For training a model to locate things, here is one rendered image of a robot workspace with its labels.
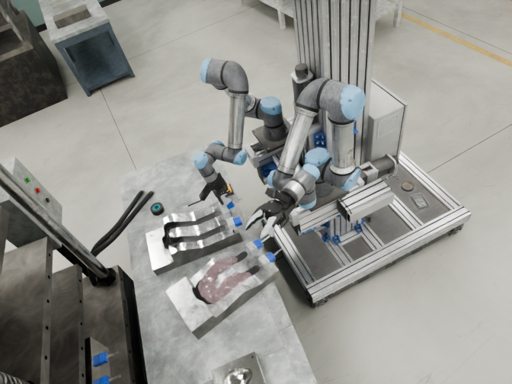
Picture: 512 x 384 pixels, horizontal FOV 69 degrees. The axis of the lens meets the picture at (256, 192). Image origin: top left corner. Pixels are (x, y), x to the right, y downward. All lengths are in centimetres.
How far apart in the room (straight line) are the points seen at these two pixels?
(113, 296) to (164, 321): 35
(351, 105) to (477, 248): 193
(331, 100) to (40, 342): 137
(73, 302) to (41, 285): 25
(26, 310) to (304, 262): 165
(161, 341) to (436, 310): 175
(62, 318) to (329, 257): 164
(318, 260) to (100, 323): 140
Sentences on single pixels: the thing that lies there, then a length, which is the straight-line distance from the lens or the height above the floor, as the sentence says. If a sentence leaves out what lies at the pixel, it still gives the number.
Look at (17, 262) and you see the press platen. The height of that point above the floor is 129.
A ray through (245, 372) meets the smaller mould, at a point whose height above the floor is 85.
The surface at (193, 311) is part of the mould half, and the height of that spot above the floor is 91.
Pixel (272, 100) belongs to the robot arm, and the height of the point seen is 126.
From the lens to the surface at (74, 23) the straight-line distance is 537.
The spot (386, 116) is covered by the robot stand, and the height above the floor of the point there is 122.
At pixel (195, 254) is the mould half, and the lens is 204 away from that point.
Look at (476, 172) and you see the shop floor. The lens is 354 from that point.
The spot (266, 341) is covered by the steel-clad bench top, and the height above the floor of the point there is 80.
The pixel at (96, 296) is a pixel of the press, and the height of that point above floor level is 79.
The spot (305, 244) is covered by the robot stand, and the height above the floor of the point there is 21.
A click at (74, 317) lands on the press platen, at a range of 193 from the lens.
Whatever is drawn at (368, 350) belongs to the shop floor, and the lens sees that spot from 262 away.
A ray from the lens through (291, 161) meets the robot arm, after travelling 150.
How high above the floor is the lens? 251
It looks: 49 degrees down
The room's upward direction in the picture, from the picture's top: 15 degrees counter-clockwise
